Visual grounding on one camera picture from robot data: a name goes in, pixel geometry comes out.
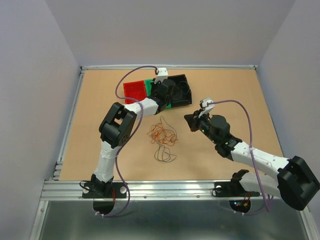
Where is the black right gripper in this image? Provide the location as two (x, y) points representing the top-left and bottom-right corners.
(184, 108), (219, 145)

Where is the orange brown wire bundle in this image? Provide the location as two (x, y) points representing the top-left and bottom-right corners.
(146, 116), (179, 148)

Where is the dark grey looped wire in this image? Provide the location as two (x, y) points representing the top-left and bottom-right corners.
(153, 143), (178, 163)

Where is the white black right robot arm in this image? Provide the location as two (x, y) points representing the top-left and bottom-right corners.
(184, 110), (320, 211)

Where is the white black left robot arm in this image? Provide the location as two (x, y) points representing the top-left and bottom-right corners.
(90, 79), (175, 197)

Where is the green plastic bin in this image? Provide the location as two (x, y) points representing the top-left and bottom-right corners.
(144, 78), (172, 109)

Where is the black plastic bin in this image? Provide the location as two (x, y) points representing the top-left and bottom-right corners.
(167, 74), (192, 108)

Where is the red plastic bin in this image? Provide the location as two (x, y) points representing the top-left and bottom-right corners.
(123, 80), (147, 104)

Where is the grey white left wrist camera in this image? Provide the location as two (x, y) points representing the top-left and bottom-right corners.
(153, 67), (168, 85)

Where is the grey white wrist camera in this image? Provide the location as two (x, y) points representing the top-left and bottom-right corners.
(153, 67), (168, 85)
(198, 97), (215, 118)

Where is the grey white right wrist camera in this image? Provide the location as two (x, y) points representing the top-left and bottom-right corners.
(198, 97), (215, 118)

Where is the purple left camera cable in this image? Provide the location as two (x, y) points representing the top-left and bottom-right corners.
(94, 65), (158, 218)

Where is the purple camera cable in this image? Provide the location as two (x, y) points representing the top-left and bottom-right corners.
(208, 99), (275, 216)
(94, 65), (158, 218)

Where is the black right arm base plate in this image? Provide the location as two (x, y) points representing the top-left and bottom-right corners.
(211, 181), (260, 198)

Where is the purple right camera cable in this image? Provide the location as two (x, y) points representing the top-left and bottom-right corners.
(208, 99), (275, 216)

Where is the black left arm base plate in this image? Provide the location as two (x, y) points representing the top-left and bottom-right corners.
(79, 181), (127, 199)

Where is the aluminium table edge frame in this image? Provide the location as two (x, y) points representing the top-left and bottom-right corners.
(51, 64), (258, 181)

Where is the aluminium front mounting rail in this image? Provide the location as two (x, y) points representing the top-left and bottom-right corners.
(41, 177), (308, 201)

